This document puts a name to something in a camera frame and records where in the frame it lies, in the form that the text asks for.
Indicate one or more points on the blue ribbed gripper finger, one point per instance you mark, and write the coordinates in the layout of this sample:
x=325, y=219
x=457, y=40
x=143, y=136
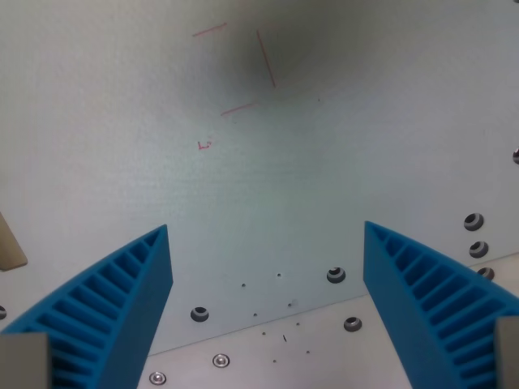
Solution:
x=121, y=308
x=425, y=291

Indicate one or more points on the silver round-head screw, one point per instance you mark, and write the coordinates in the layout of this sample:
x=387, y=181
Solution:
x=157, y=378
x=221, y=360

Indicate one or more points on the beige block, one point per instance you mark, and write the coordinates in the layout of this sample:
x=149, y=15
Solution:
x=9, y=247

